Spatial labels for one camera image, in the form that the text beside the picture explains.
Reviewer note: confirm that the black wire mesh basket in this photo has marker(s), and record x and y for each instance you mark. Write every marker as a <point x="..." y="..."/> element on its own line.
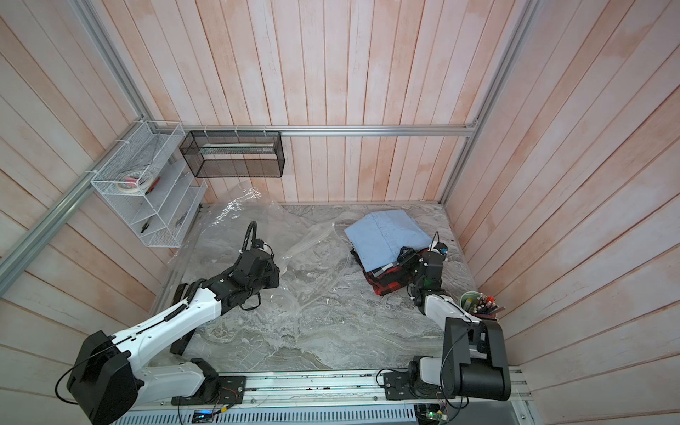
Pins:
<point x="234" y="154"/>

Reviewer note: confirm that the green cup with pencils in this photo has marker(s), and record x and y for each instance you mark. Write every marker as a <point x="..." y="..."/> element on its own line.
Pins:
<point x="480" y="305"/>

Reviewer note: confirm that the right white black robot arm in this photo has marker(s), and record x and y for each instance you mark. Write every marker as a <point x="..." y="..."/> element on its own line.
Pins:
<point x="473" y="363"/>

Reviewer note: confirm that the red black plaid shirt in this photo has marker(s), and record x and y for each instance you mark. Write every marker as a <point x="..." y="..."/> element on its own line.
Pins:
<point x="389" y="281"/>

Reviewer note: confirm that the black stapler on table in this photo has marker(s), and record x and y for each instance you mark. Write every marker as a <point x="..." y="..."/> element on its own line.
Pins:
<point x="184" y="291"/>

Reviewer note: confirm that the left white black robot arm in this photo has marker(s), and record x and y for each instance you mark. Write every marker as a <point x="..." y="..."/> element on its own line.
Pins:
<point x="111" y="373"/>

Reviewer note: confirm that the white wire mesh shelf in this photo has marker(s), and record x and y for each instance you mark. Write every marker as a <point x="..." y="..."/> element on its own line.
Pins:
<point x="160" y="217"/>

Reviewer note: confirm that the clear plastic vacuum bag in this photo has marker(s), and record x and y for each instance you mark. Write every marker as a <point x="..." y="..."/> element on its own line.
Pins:
<point x="321" y="291"/>

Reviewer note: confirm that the tape roll on shelf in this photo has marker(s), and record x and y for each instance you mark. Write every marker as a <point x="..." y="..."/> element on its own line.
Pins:
<point x="133" y="182"/>

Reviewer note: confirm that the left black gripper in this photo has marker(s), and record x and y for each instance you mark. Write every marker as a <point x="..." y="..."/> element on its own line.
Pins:
<point x="274" y="274"/>

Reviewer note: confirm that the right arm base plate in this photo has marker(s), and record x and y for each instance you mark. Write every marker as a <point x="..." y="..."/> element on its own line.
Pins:
<point x="399" y="386"/>

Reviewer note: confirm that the aluminium front rail frame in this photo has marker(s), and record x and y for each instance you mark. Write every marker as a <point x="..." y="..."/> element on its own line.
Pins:
<point x="327" y="397"/>

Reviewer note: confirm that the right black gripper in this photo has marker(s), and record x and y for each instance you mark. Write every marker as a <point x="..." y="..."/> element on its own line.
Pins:
<point x="413" y="258"/>

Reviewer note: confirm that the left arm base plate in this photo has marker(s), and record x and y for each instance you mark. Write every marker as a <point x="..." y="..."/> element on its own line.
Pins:
<point x="222" y="390"/>

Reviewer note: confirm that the light blue shirt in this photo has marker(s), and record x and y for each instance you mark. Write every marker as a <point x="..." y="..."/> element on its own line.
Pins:
<point x="379" y="237"/>

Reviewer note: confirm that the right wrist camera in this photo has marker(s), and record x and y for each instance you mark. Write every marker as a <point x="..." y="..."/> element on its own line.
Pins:
<point x="440" y="248"/>

